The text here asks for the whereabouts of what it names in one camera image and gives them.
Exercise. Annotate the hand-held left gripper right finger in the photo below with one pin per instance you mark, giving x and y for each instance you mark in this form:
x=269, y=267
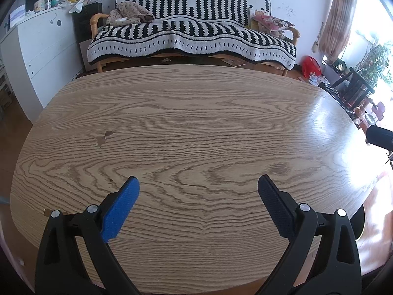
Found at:
x=276, y=204

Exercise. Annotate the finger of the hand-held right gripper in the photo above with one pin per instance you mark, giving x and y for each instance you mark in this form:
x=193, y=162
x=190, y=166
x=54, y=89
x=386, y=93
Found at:
x=380, y=136

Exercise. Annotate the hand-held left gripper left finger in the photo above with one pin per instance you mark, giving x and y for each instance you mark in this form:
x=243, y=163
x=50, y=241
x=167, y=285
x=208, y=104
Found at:
x=121, y=204

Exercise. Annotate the black gold-rimmed waste bin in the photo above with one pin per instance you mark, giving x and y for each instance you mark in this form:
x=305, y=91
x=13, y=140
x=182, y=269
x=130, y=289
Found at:
x=359, y=224

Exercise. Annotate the pink child toy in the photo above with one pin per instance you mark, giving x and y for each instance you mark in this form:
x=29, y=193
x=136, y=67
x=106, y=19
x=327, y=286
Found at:
x=379, y=110

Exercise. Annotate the black chair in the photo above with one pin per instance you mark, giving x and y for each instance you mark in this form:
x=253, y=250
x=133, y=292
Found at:
x=360, y=89

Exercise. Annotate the green potted plant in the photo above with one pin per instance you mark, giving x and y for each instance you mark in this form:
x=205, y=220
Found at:
x=376, y=64

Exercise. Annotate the crumpled white papers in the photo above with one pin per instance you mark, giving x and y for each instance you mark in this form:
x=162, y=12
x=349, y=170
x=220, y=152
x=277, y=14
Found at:
x=316, y=79

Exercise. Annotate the red plastic bag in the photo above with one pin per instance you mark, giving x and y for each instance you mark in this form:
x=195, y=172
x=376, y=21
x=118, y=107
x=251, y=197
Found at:
x=311, y=66

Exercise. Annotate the checked beige curtain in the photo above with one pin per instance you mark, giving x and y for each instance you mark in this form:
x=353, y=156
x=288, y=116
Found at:
x=339, y=21

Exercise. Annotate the flat cardboard piece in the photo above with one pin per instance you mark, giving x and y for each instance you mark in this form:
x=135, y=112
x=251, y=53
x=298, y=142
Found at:
x=233, y=62

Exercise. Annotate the pink printed cushion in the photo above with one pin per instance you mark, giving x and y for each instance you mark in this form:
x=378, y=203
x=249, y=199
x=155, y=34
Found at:
x=273, y=24

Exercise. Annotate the brown cardboard box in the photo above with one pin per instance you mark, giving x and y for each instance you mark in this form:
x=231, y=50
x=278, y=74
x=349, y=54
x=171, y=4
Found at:
x=87, y=52

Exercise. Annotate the white cabinet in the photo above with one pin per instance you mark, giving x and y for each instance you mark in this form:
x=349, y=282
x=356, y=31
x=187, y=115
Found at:
x=46, y=58

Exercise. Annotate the black white striped sofa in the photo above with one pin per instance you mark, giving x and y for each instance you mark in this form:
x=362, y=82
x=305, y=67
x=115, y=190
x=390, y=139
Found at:
x=199, y=37

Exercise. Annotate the black crate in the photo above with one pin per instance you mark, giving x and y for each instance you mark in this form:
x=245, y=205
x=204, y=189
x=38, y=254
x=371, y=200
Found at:
x=87, y=21

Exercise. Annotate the wooden sofa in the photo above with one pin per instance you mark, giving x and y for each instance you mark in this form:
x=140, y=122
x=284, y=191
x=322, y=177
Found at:
x=96, y=20

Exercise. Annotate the beige clothes pile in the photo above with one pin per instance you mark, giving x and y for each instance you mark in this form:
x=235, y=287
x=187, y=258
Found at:
x=129, y=13

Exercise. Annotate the white folded paper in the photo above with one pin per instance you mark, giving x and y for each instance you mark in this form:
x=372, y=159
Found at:
x=76, y=6

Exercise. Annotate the white paper sheets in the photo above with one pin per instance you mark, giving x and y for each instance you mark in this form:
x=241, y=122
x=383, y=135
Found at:
x=17, y=15

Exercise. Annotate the round tin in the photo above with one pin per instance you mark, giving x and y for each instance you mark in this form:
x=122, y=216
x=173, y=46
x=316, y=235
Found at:
x=40, y=4

